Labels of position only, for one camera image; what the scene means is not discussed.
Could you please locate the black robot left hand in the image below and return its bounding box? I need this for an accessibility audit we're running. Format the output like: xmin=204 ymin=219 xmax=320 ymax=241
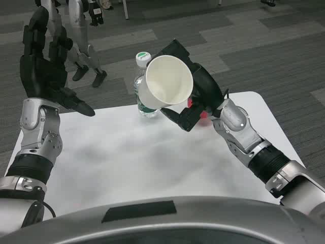
xmin=19 ymin=6 xmax=96 ymax=117

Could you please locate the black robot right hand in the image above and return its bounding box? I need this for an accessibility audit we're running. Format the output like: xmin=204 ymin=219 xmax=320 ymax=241
xmin=153 ymin=39 xmax=228 ymax=132

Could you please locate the white paper cup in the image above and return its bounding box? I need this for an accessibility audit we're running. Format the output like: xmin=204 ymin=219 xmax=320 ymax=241
xmin=138 ymin=55 xmax=194 ymax=110

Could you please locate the red apple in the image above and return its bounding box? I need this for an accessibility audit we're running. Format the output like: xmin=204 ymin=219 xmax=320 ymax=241
xmin=186 ymin=98 xmax=213 ymax=127

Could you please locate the silver humanoid robot in background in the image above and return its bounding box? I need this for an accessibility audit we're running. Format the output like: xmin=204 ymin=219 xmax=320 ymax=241
xmin=34 ymin=0 xmax=108 ymax=88

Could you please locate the clear water bottle green label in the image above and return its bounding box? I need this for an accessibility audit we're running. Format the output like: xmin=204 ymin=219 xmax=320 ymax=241
xmin=134 ymin=52 xmax=160 ymax=118

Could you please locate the person with light trousers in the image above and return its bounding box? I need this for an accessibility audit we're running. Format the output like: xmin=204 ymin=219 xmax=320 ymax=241
xmin=99 ymin=0 xmax=114 ymax=11

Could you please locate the white furniture leg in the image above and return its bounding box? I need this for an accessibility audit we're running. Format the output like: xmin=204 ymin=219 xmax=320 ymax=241
xmin=121 ymin=0 xmax=130 ymax=20

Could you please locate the silver robot chest black window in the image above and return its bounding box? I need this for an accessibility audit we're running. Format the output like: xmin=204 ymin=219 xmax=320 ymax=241
xmin=0 ymin=195 xmax=325 ymax=244

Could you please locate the black cable at right wrist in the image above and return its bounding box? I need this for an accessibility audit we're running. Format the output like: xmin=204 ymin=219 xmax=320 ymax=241
xmin=215 ymin=88 xmax=231 ymax=112

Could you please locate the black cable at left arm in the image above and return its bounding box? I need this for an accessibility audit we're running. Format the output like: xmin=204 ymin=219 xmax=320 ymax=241
xmin=38 ymin=200 xmax=56 ymax=219

